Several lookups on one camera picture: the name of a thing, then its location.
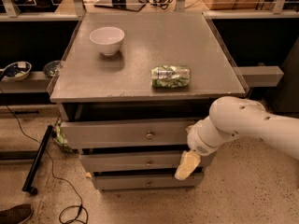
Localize black floor cable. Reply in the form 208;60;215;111
0;89;90;224

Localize green snack bag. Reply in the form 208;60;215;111
150;65;191;89

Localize grey middle drawer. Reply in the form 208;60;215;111
78;150;217;174

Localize grey top drawer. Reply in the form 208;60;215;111
59;102;201;149

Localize white bowl on shelf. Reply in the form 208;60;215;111
0;62;32;81

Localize black monitor stand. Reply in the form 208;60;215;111
94;0;145;12

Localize green packet on floor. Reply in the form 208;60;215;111
53;119;73;153

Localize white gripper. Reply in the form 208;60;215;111
175;123;218;180

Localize white ceramic bowl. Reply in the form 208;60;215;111
90;27;125;56

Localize grey drawer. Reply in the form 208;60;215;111
93;173;204;190
59;102;201;149
78;150;217;174

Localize dark shoe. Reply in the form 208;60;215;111
0;203;33;224

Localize grey drawer cabinet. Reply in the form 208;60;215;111
50;12;247;181

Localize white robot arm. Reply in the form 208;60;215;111
175;96;299;180

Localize grey side shelf beam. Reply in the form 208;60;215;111
237;66;284;88

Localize black tube on floor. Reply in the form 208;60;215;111
22;125;53;195

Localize grey bottom drawer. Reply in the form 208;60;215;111
93;173;204;190

